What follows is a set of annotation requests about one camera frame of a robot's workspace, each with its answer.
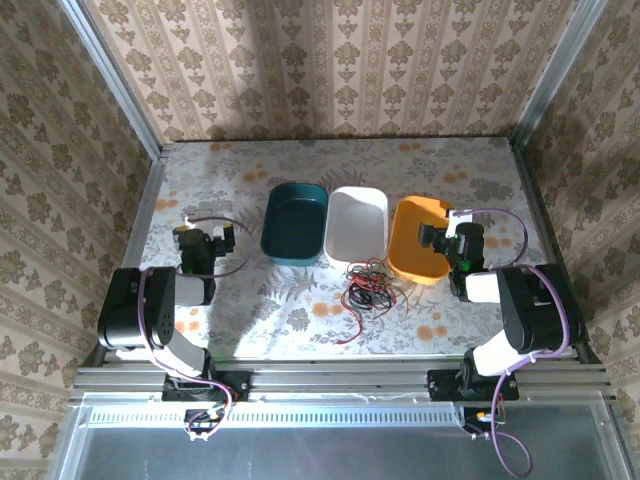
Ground orange plastic bin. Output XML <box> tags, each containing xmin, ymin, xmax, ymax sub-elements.
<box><xmin>386</xmin><ymin>195</ymin><xmax>455</xmax><ymax>287</ymax></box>

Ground teal plastic bin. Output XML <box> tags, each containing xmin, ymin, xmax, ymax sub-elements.
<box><xmin>259</xmin><ymin>182</ymin><xmax>330</xmax><ymax>268</ymax></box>

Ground white plastic bin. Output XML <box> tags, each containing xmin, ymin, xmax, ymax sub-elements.
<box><xmin>323</xmin><ymin>185</ymin><xmax>390</xmax><ymax>267</ymax></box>

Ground thin black cable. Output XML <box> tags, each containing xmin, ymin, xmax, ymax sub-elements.
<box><xmin>344</xmin><ymin>259</ymin><xmax>399</xmax><ymax>313</ymax></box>

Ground thin red cable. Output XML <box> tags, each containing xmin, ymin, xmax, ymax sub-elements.
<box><xmin>334</xmin><ymin>256</ymin><xmax>402</xmax><ymax>347</ymax></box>

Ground floral patterned table mat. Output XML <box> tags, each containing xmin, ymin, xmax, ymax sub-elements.
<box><xmin>115</xmin><ymin>137</ymin><xmax>575</xmax><ymax>361</ymax></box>

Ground small black connector board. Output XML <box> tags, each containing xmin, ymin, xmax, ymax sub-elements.
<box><xmin>460</xmin><ymin>405</ymin><xmax>508</xmax><ymax>442</ymax></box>
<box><xmin>182</xmin><ymin>407</ymin><xmax>227</xmax><ymax>443</ymax></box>

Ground grey metal sheet panel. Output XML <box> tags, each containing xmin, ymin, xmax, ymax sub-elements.
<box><xmin>48</xmin><ymin>391</ymin><xmax>632</xmax><ymax>480</ymax></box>

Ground aluminium side rail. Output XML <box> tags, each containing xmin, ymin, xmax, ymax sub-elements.
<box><xmin>508</xmin><ymin>137</ymin><xmax>602</xmax><ymax>366</ymax></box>
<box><xmin>93</xmin><ymin>147</ymin><xmax>170</xmax><ymax>367</ymax></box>

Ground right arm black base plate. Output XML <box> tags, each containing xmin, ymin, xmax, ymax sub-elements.
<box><xmin>426</xmin><ymin>367</ymin><xmax>520</xmax><ymax>402</ymax></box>

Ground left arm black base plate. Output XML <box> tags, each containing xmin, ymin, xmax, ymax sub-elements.
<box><xmin>161</xmin><ymin>368</ymin><xmax>252</xmax><ymax>404</ymax></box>

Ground aluminium front frame rail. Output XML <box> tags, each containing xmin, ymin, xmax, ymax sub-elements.
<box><xmin>71</xmin><ymin>360</ymin><xmax>615</xmax><ymax>402</ymax></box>

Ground aluminium frame post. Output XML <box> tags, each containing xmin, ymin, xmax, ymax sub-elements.
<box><xmin>509</xmin><ymin>0</ymin><xmax>610</xmax><ymax>151</ymax></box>
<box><xmin>58</xmin><ymin>0</ymin><xmax>167</xmax><ymax>160</ymax></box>

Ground slotted grey cable duct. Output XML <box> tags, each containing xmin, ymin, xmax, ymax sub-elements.
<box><xmin>81</xmin><ymin>399</ymin><xmax>467</xmax><ymax>429</ymax></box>

